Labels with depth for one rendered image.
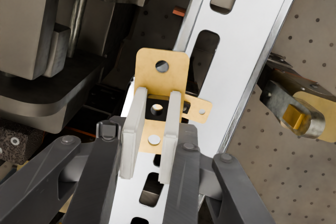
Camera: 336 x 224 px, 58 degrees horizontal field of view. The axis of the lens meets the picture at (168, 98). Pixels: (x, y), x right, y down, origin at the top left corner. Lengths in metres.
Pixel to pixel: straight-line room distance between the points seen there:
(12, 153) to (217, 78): 0.31
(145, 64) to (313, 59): 0.64
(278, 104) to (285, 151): 0.45
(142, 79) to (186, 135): 0.07
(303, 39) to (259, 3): 0.36
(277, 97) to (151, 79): 0.28
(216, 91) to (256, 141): 0.41
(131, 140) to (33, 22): 0.16
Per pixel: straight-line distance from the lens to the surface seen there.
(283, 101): 0.45
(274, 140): 0.87
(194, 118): 0.48
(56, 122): 0.44
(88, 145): 0.16
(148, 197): 0.58
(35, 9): 0.28
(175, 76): 0.22
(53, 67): 0.32
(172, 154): 0.16
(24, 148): 0.45
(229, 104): 0.48
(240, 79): 0.47
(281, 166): 0.92
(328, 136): 0.49
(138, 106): 0.18
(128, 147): 0.16
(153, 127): 0.24
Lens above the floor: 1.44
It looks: 70 degrees down
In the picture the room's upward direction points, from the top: 171 degrees counter-clockwise
